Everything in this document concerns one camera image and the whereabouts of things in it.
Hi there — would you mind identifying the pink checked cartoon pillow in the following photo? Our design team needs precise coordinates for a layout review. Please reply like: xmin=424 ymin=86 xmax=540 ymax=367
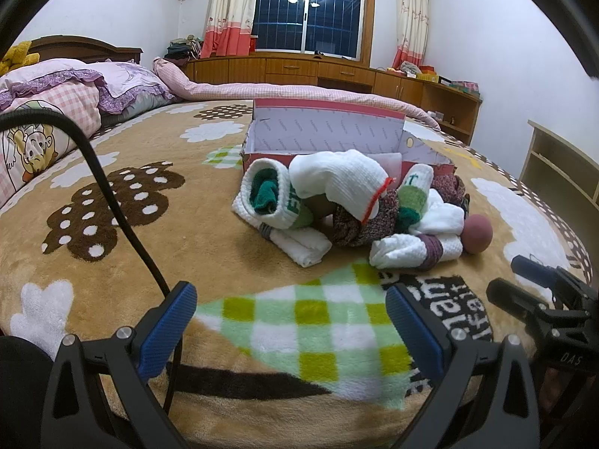
xmin=1 ymin=80 xmax=100 ymax=203

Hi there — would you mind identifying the black cable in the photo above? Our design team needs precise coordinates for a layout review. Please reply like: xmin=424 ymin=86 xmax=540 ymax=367
xmin=0 ymin=109 xmax=184 ymax=413

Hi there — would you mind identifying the floral curtain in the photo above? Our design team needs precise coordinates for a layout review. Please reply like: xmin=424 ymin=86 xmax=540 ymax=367
xmin=392 ymin=0 xmax=429 ymax=69
xmin=200 ymin=0 xmax=256 ymax=59

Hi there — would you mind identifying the left floral curtain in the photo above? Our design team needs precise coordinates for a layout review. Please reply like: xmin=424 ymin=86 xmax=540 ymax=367
xmin=200 ymin=0 xmax=256 ymax=59

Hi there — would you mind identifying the light wooden shelf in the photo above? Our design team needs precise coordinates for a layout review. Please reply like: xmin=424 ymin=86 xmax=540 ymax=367
xmin=518 ymin=119 xmax=599 ymax=248

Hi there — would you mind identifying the pink soft ball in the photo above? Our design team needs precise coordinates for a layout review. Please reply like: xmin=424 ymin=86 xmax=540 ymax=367
xmin=461 ymin=214 xmax=493 ymax=254

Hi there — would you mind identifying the pink rolled quilt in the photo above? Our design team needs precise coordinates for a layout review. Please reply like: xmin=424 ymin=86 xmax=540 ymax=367
xmin=152 ymin=58 xmax=441 ymax=131

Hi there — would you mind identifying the dark wooden headboard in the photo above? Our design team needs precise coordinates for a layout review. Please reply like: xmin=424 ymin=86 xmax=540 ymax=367
xmin=30 ymin=34 xmax=143 ymax=64

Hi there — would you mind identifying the white sock with maroon band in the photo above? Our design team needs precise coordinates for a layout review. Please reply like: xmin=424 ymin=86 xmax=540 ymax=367
xmin=368 ymin=234 xmax=463 ymax=271

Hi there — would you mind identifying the pile of clothes on cabinet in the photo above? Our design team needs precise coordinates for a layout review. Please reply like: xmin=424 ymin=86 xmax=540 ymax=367
xmin=164 ymin=34 xmax=203 ymax=61

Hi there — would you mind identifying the white sock with red trim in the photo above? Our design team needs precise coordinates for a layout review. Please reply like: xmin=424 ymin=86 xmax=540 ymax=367
xmin=288 ymin=149 xmax=393 ymax=224

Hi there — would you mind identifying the wooden cabinet run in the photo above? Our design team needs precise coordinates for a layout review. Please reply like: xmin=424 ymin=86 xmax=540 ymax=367
xmin=183 ymin=53 xmax=481 ymax=144

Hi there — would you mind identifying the red cardboard shoe box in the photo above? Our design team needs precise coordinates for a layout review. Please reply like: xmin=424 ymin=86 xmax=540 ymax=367
xmin=241 ymin=98 xmax=456 ymax=180

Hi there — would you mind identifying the right floral curtain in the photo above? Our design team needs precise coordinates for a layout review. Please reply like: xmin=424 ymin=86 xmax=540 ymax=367
xmin=392 ymin=0 xmax=429 ymax=69

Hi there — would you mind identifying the maroon knitted sock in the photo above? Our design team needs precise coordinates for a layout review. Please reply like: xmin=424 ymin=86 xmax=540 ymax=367
xmin=331 ymin=192 xmax=399 ymax=247
xmin=432 ymin=174 xmax=470 ymax=207

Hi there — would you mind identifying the yellow plush toy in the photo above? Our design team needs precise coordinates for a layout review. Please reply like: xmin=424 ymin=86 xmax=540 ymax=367
xmin=0 ymin=41 xmax=40 ymax=76

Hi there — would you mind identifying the dark window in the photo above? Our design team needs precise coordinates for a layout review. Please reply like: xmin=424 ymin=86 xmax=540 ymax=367
xmin=252 ymin=0 xmax=365 ymax=60

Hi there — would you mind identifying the purple frilled pillow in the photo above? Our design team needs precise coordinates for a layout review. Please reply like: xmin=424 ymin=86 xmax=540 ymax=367
xmin=1 ymin=58 xmax=180 ymax=114

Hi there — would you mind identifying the white green sock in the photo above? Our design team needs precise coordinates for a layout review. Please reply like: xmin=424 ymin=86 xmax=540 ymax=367
xmin=240 ymin=158 xmax=314 ymax=230
xmin=395 ymin=163 xmax=434 ymax=233

